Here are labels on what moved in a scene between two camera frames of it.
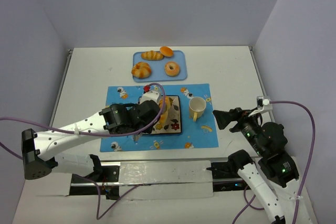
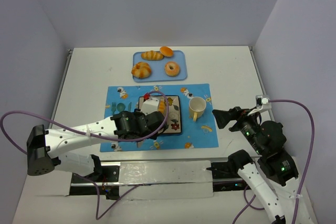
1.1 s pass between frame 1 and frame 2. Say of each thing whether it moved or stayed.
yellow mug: stayed
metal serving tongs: moved
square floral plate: stayed
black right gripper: stayed
